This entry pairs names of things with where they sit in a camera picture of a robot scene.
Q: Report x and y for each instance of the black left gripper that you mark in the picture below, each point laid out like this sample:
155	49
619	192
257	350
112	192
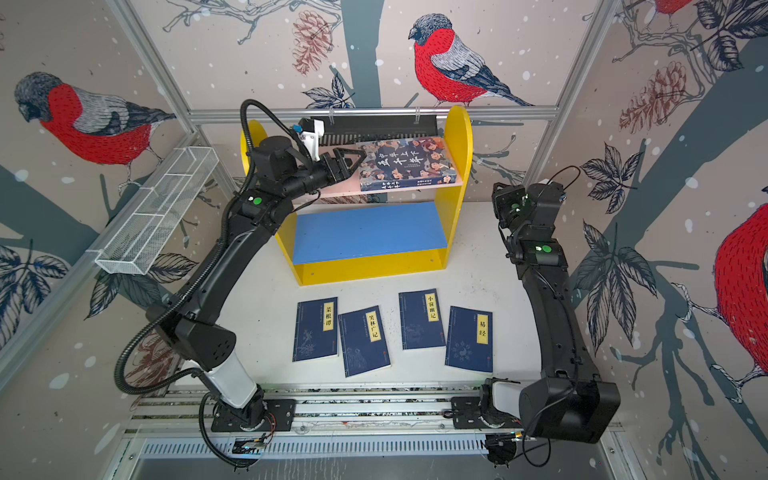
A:
340	168

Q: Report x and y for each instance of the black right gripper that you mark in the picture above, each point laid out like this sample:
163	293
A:
503	202

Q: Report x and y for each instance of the colourful portrait cover book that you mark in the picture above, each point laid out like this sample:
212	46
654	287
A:
406	163

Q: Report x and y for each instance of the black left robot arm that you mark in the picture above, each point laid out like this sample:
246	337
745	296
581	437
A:
277	175

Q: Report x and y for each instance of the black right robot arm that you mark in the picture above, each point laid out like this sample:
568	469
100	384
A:
570	401

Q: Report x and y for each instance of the black mesh tray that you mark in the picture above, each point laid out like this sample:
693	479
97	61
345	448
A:
345	130

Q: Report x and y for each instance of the yellow wooden bookshelf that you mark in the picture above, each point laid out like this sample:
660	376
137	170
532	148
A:
381	240

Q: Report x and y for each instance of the navy book far right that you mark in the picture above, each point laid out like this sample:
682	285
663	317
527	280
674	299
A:
469	343

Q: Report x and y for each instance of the navy book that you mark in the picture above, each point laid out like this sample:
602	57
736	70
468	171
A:
316	334
363	341
420	319
469	343

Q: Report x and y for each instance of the navy book far left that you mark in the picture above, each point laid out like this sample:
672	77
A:
316	334

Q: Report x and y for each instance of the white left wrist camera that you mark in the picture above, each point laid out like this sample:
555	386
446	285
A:
310	132

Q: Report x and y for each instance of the aluminium horizontal frame bar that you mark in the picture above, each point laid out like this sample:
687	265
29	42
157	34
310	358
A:
490	113

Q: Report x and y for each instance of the white wire mesh basket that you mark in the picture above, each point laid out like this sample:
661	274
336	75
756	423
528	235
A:
140	239

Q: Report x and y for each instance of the aluminium rail base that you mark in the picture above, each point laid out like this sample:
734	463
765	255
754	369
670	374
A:
320	423

